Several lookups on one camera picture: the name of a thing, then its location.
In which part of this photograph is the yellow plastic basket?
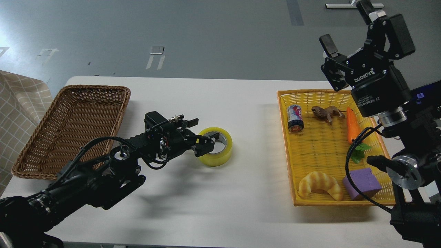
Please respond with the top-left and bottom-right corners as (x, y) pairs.
(277, 89), (377, 207)

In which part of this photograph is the orange toy carrot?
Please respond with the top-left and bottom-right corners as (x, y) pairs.
(346, 107), (362, 144)

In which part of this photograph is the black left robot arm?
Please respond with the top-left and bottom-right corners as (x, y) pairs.
(0, 111), (221, 248)

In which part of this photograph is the yellow tape roll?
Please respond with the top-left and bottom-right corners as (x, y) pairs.
(198, 127), (233, 167)

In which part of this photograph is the brown wicker basket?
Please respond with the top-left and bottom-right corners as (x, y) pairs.
(12, 85), (131, 179)

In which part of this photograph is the beige checkered cloth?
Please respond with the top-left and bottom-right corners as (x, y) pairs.
(0, 71), (53, 195)

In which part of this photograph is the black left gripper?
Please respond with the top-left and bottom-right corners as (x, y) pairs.
(162, 118), (219, 160)

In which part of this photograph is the toy croissant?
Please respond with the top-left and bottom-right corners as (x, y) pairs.
(299, 171), (343, 201)

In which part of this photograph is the small drink can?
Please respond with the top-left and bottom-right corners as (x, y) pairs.
(287, 105), (304, 133)

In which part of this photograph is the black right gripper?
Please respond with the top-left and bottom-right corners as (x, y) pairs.
(319, 0), (416, 117)

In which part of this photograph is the brown toy lion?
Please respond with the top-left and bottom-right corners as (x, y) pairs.
(311, 105), (346, 125)

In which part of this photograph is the purple foam block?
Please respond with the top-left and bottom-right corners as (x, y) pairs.
(342, 168), (382, 201)

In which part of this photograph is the white metal floor bar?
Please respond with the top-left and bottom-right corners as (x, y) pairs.
(325, 3), (384, 9)

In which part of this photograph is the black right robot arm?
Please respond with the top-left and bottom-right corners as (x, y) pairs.
(319, 0), (440, 248)

